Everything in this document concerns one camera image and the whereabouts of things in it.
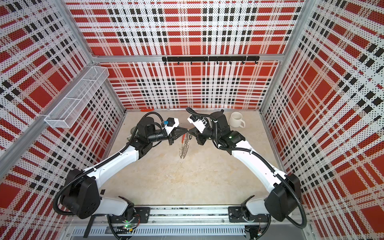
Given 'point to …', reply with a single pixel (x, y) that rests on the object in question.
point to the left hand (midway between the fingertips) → (186, 131)
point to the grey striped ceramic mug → (132, 131)
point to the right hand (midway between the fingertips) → (190, 132)
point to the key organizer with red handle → (183, 150)
